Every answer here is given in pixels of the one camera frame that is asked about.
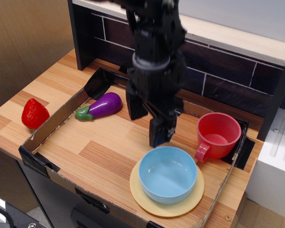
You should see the yellow plate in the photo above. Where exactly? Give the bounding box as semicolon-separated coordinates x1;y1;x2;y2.
130;162;204;218

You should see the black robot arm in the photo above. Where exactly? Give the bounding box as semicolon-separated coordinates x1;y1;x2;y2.
114;0;187;147

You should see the black cable bottom left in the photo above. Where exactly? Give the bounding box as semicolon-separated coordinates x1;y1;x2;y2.
0;203;17;228

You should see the wooden shelf with dark posts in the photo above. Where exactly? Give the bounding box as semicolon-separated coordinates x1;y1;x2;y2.
68;0;285;140

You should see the red toy strawberry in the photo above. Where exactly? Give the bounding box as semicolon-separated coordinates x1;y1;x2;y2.
21;98;50;129

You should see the white side unit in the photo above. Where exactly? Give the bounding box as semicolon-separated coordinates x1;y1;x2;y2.
246;109;285;217

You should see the light blue bowl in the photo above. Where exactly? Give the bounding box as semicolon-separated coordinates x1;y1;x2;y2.
138;146;198;205

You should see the red plastic cup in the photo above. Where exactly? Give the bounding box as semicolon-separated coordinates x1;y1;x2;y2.
195;112;242;162

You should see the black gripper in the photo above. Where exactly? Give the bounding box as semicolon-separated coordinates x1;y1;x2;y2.
126;64;187;147

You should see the cardboard tray border with tape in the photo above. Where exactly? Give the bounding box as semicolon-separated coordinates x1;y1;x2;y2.
19;69;253;228

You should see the purple toy eggplant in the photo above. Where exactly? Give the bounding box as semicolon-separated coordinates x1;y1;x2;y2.
75;92;123;121

